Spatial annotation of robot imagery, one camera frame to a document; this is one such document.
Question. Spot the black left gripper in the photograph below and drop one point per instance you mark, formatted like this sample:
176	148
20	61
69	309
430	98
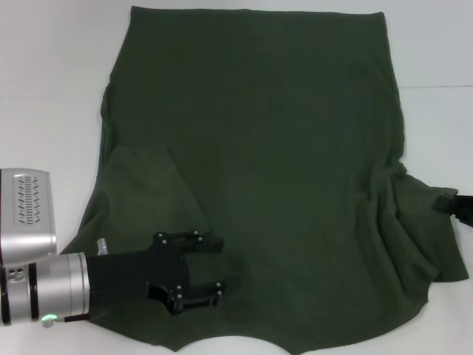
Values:
140	273

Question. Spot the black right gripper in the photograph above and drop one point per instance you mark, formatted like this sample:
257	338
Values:
465	209

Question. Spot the dark green t-shirt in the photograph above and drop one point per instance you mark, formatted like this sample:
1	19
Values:
258	129

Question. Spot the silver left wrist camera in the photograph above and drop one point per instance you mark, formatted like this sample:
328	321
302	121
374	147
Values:
26	222

